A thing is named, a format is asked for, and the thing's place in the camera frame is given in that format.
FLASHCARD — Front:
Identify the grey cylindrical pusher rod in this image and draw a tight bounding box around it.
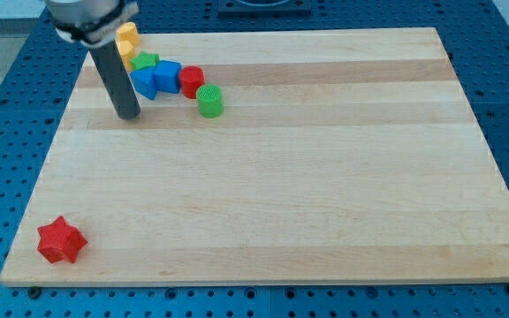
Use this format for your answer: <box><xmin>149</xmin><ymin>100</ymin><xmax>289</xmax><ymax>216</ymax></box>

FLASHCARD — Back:
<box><xmin>89</xmin><ymin>41</ymin><xmax>141</xmax><ymax>120</ymax></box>

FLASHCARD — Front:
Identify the green star block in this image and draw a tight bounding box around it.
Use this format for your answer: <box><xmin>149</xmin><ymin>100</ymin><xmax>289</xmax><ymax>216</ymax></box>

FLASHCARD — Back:
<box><xmin>130</xmin><ymin>51</ymin><xmax>160</xmax><ymax>71</ymax></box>

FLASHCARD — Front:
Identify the yellow hexagon block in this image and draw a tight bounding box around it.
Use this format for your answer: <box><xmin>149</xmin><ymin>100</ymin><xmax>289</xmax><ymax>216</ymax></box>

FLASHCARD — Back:
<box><xmin>116</xmin><ymin>21</ymin><xmax>141</xmax><ymax>47</ymax></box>

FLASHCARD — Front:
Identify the red star block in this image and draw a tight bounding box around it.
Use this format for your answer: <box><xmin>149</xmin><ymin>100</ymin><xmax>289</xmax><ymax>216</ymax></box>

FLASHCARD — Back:
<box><xmin>37</xmin><ymin>216</ymin><xmax>87</xmax><ymax>263</ymax></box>

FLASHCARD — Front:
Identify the blue triangle block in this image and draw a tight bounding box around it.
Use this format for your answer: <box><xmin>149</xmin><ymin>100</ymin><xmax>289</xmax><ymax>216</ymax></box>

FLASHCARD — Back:
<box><xmin>130</xmin><ymin>67</ymin><xmax>157</xmax><ymax>101</ymax></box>

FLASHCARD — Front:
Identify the yellow block behind rod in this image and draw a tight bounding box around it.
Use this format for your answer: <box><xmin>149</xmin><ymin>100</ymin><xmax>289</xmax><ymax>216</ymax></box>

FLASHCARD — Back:
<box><xmin>116</xmin><ymin>41</ymin><xmax>136</xmax><ymax>72</ymax></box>

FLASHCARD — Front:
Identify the blue cube block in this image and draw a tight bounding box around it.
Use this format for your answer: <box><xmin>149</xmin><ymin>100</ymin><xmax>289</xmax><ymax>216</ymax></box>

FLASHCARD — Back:
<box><xmin>153</xmin><ymin>60</ymin><xmax>181</xmax><ymax>94</ymax></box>

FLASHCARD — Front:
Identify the red cylinder block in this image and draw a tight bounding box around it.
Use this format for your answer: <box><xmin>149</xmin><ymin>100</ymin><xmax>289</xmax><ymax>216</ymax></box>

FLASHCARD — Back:
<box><xmin>179</xmin><ymin>65</ymin><xmax>205</xmax><ymax>99</ymax></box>

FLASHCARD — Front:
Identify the green cylinder block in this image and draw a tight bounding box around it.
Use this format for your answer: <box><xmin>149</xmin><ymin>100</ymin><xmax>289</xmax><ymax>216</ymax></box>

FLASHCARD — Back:
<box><xmin>196</xmin><ymin>84</ymin><xmax>224</xmax><ymax>118</ymax></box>

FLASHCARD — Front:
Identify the light wooden board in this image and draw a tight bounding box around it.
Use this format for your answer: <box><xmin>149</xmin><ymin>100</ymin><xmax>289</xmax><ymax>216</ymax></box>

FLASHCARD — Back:
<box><xmin>0</xmin><ymin>27</ymin><xmax>509</xmax><ymax>287</ymax></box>

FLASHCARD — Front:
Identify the black cable around flange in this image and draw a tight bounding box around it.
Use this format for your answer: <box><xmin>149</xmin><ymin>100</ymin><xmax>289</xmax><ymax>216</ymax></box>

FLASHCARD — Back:
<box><xmin>53</xmin><ymin>0</ymin><xmax>133</xmax><ymax>42</ymax></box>

